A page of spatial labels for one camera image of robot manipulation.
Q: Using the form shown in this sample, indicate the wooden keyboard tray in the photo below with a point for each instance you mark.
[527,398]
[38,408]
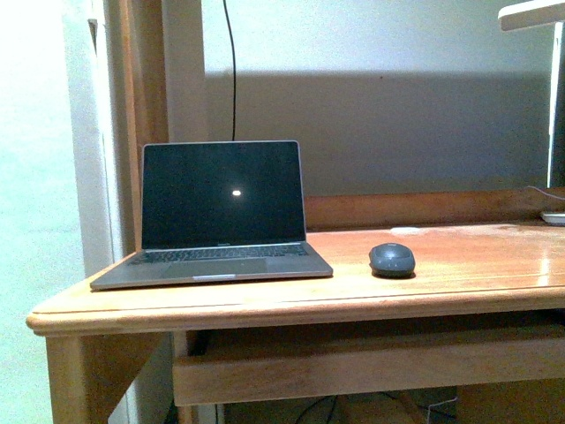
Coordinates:
[245,365]

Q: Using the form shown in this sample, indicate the grey open laptop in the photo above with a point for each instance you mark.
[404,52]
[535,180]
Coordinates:
[216,212]

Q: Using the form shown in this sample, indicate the dark grey logitech mouse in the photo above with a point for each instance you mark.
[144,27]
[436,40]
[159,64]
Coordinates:
[392,260]

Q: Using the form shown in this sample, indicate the wooden desk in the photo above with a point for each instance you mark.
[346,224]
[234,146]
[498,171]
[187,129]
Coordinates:
[442,161]

